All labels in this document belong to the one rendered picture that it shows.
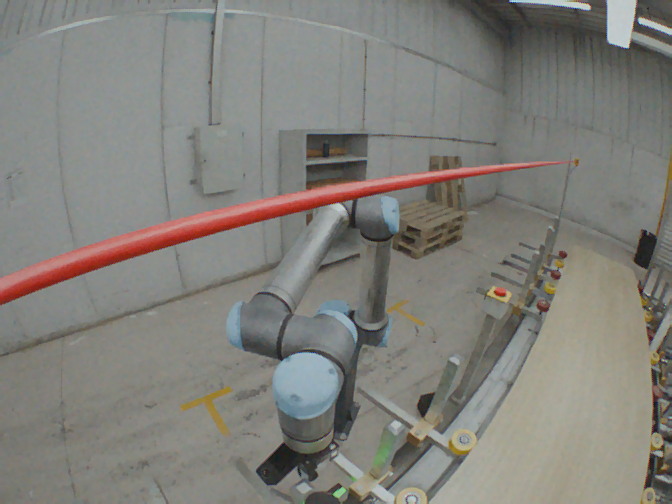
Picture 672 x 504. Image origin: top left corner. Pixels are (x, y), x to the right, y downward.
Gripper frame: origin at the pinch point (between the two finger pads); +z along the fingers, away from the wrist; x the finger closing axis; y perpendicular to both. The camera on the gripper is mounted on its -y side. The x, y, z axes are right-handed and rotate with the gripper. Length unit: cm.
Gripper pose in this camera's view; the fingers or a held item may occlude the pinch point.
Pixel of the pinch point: (302, 476)
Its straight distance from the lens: 74.1
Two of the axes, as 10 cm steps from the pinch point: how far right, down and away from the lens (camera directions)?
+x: -6.7, -3.6, 6.5
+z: -0.5, 8.9, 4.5
